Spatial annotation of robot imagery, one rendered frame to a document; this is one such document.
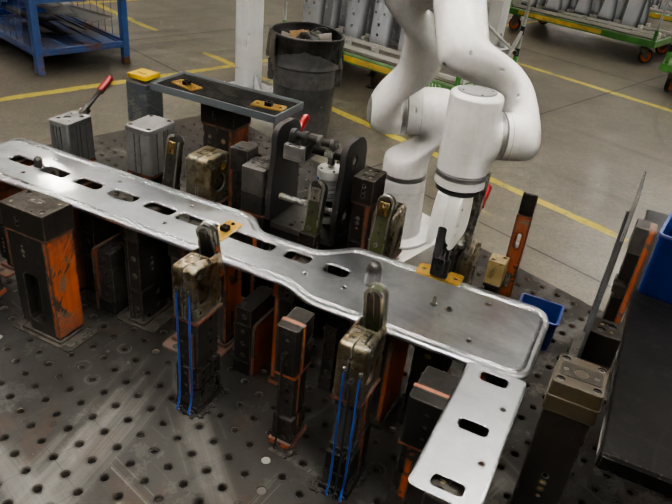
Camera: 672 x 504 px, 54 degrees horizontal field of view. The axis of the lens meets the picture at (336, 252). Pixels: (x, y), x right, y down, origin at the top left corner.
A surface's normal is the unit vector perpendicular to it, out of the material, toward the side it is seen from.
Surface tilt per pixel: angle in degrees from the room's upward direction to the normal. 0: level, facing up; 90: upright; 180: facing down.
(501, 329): 0
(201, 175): 90
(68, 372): 0
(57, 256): 90
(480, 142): 90
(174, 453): 0
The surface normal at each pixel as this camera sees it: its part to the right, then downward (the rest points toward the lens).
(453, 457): 0.10, -0.85
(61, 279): 0.89, 0.30
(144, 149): -0.44, 0.43
